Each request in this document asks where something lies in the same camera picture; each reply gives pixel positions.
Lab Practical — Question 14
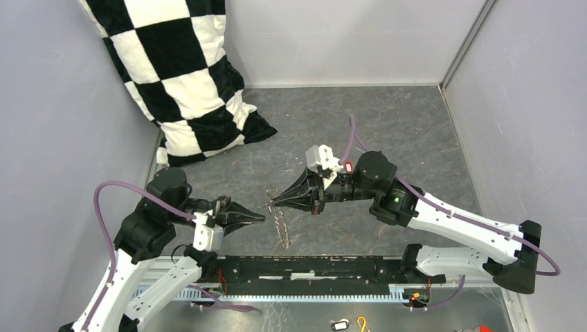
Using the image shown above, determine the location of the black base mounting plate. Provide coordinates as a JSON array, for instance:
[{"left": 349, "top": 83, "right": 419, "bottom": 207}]
[{"left": 199, "top": 256, "right": 446, "bottom": 296}]

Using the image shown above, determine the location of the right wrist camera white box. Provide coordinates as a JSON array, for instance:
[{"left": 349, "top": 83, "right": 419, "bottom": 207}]
[{"left": 305, "top": 145, "right": 343, "bottom": 176}]

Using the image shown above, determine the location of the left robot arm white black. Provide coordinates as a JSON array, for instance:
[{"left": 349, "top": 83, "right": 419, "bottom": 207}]
[{"left": 60, "top": 167, "right": 265, "bottom": 331}]

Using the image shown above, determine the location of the key with black tag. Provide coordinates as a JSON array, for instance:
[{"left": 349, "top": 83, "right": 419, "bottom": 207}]
[{"left": 330, "top": 320, "right": 350, "bottom": 332}]

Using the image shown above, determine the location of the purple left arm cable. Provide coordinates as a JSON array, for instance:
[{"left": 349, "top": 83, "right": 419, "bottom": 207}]
[{"left": 81, "top": 181, "right": 198, "bottom": 332}]

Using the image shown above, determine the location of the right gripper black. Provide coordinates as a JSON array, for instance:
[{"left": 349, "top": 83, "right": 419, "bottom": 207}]
[{"left": 271, "top": 165, "right": 377, "bottom": 215}]

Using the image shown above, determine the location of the black white checkered pillow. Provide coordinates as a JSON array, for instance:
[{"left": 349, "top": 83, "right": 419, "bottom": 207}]
[{"left": 82, "top": 0, "right": 277, "bottom": 167}]

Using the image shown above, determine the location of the white toothed cable duct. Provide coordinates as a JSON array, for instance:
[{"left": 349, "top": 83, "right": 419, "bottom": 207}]
[{"left": 160, "top": 284, "right": 430, "bottom": 304}]

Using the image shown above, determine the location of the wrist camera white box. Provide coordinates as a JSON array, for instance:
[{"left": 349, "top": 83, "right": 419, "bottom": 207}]
[
  {"left": 193, "top": 212, "right": 224, "bottom": 252},
  {"left": 305, "top": 145, "right": 343, "bottom": 176}
]

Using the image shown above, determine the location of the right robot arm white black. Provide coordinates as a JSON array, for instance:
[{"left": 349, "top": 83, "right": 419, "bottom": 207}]
[{"left": 271, "top": 145, "right": 541, "bottom": 295}]

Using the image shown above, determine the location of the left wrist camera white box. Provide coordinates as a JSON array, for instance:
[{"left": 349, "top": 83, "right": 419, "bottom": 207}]
[{"left": 193, "top": 212, "right": 224, "bottom": 252}]

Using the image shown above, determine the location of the orange carabiner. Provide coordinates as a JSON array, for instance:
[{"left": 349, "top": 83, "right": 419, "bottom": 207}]
[{"left": 356, "top": 316, "right": 370, "bottom": 332}]

